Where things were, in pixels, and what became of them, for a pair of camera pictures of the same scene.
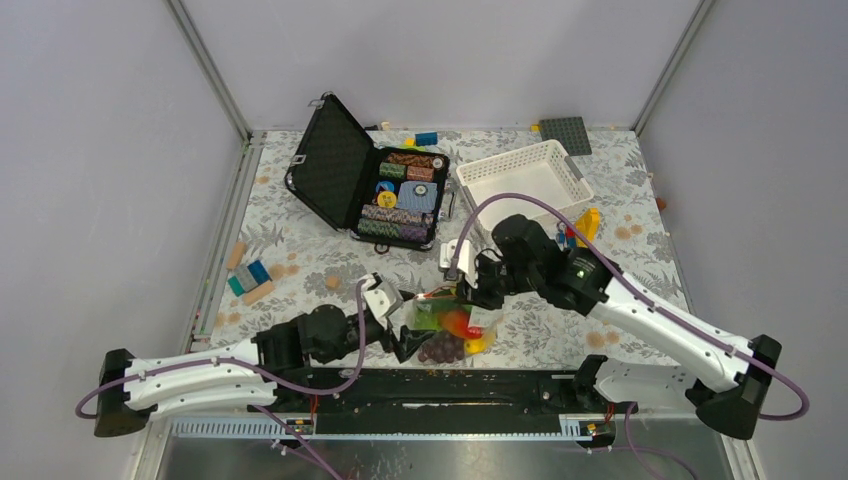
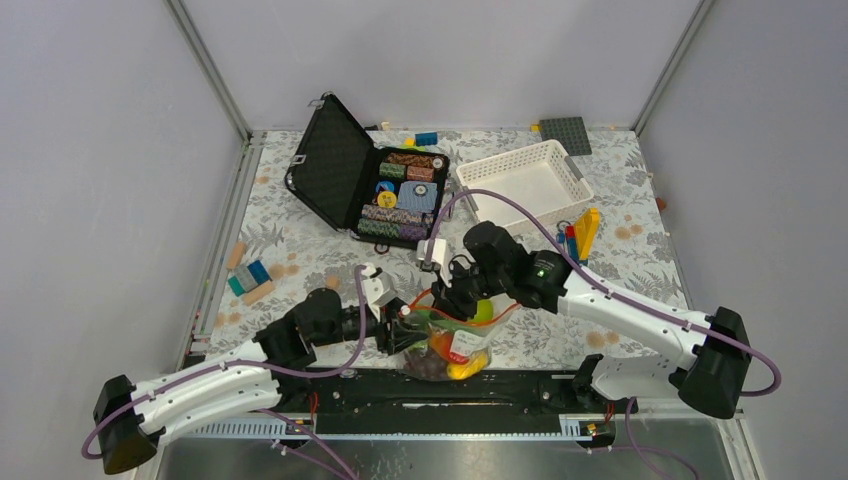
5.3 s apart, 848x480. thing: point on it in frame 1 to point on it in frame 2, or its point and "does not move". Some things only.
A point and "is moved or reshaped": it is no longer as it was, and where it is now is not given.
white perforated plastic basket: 543,171 does not move
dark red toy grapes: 443,347 to 425,363
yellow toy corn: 474,346 to 477,362
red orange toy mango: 457,322 to 440,343
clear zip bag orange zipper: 462,330 is moved or reshaped
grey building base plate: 569,131 does not move
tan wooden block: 236,255 does not move
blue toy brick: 423,139 does not move
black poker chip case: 385,197 does not move
